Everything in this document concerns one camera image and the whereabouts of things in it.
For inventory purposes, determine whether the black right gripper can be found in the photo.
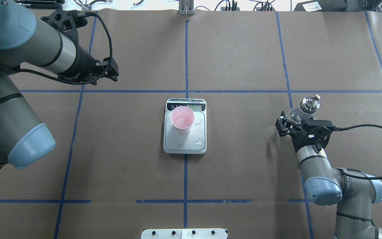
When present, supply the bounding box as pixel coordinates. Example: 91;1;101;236
275;111;331;153

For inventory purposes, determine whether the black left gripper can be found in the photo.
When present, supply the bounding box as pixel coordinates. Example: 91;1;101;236
67;45;119;85

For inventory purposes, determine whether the clear glass sauce bottle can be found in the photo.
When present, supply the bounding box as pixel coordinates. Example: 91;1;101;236
285;94;321;124

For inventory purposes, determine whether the pink plastic cup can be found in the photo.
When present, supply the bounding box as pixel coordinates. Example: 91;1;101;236
170;106;195;134

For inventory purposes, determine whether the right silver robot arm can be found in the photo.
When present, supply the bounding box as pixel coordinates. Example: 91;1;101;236
275;112;382;239

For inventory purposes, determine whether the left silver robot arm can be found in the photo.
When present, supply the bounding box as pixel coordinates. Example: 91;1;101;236
0;0;119;170

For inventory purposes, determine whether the silver digital kitchen scale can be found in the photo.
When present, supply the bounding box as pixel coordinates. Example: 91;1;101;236
163;98;207;154

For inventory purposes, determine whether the black folded tripod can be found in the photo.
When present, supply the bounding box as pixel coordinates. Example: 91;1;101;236
14;0;65;10

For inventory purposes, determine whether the black box with labels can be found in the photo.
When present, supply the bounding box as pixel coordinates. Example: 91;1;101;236
293;0;347;12

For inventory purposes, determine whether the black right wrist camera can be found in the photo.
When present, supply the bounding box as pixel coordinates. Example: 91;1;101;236
301;119;336;132

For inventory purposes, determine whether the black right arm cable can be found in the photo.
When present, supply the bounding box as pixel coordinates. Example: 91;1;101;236
330;124;382;180

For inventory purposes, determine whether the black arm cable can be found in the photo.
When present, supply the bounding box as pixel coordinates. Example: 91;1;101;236
330;124;382;180
12;11;113;85

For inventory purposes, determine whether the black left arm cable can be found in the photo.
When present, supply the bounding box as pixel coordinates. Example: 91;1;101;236
12;11;113;85

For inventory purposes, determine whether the aluminium frame post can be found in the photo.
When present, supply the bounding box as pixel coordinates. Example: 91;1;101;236
178;0;195;16

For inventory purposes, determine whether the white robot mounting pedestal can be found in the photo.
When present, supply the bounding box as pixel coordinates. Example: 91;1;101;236
141;228;228;239

